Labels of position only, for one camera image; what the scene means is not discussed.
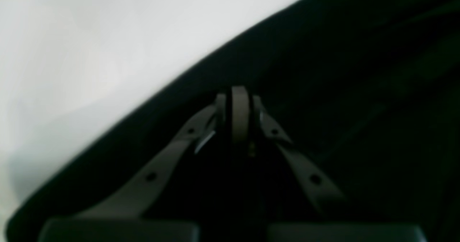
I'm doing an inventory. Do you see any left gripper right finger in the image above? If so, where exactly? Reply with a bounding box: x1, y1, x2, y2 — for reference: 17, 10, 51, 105
232, 86, 428, 242

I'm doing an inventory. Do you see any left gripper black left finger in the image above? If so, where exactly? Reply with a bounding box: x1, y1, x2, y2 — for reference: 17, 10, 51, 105
38, 93, 227, 242

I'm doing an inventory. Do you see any black T-shirt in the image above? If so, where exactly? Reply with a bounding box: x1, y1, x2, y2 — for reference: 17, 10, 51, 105
1, 0, 459, 242

